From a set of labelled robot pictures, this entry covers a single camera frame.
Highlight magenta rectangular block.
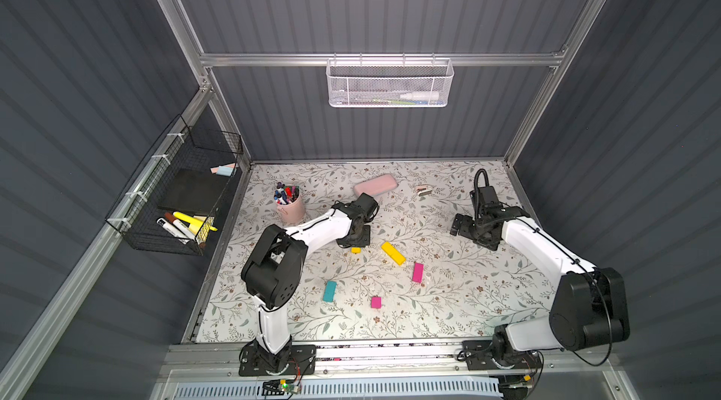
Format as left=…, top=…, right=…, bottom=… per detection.
left=411, top=262, right=424, bottom=284

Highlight teal rectangular block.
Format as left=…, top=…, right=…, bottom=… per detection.
left=322, top=281, right=337, bottom=303

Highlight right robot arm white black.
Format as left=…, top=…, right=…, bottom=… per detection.
left=451, top=169, right=631, bottom=369

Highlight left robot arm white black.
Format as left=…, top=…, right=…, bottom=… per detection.
left=241, top=193, right=379, bottom=357

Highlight pink pencil case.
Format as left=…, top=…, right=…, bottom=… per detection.
left=353, top=174, right=398, bottom=197

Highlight small wooden stamp block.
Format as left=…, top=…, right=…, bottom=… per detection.
left=416, top=185, right=434, bottom=196

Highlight pink pen cup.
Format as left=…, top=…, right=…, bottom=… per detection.
left=276, top=197, right=306, bottom=225

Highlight pens in pink cup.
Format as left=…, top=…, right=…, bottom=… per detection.
left=273, top=182, right=300, bottom=206

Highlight black notebook in basket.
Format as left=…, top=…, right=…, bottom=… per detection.
left=157, top=168, right=229, bottom=215

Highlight yellow highlighter in basket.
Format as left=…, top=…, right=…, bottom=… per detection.
left=173, top=211, right=218, bottom=233

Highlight white marker in black basket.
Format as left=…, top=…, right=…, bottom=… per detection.
left=156, top=218, right=193, bottom=244

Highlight small green circuit board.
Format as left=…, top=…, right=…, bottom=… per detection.
left=261, top=379, right=300, bottom=398

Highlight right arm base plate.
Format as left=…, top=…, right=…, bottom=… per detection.
left=456, top=339, right=542, bottom=371

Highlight white wire mesh basket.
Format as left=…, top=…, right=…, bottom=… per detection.
left=326, top=56, right=454, bottom=108

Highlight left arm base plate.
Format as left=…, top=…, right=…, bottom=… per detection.
left=238, top=341, right=317, bottom=377

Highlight black wire mesh basket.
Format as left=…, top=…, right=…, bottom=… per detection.
left=106, top=116, right=244, bottom=257

